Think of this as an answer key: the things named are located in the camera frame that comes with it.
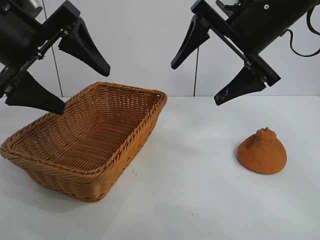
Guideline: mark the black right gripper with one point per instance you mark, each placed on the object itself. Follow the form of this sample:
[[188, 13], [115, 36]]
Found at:
[[252, 27]]

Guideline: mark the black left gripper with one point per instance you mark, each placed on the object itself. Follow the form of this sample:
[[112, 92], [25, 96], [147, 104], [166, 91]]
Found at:
[[22, 40]]

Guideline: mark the brown woven wicker basket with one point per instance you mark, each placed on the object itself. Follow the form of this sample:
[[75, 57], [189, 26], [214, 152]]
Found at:
[[87, 140]]

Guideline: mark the orange fruit with knobbed top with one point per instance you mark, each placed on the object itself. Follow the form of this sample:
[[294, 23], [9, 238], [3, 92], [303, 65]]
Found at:
[[262, 155]]

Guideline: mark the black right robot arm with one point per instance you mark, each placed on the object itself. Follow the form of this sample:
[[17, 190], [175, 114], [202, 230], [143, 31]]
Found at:
[[300, 10]]

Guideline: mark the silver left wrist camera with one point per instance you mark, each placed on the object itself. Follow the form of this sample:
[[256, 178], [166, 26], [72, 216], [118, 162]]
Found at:
[[33, 5]]

